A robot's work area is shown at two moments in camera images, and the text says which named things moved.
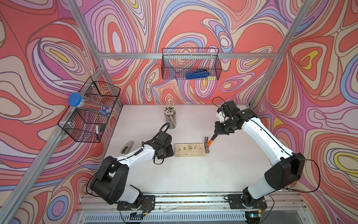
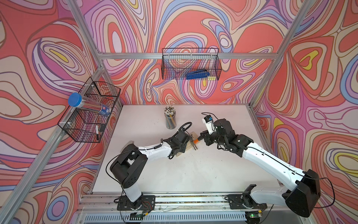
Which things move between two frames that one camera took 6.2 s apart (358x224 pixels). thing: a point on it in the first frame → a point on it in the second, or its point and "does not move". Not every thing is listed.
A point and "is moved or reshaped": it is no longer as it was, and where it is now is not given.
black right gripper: x=219 y=130 → x=206 y=137
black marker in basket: x=97 y=132 does not move
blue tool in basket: x=197 y=73 does not move
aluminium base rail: x=104 y=209 does not move
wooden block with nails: x=190 y=150 is moved or reshaped
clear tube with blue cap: x=77 y=100 does not move
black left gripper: x=171 y=152 → x=184 y=147
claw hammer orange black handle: x=208 y=144 is moved or reshaped
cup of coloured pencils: x=169 y=111 does not move
